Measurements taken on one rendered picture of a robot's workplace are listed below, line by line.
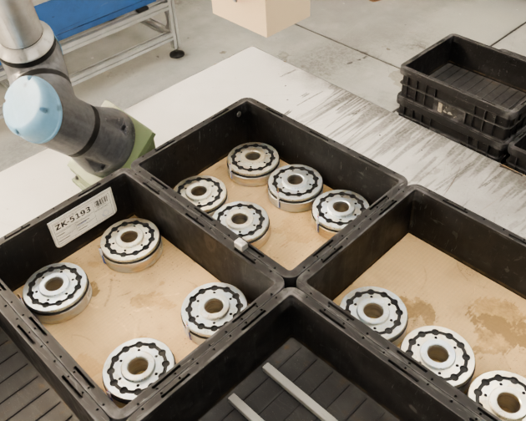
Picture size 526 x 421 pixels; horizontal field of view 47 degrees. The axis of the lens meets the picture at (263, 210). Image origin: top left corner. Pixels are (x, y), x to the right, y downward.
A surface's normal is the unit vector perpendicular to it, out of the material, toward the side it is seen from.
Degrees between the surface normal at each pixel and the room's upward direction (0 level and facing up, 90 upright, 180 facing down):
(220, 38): 0
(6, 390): 0
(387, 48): 0
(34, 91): 45
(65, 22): 90
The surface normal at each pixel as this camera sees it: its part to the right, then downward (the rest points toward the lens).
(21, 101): -0.45, -0.12
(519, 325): -0.04, -0.73
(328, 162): -0.70, 0.51
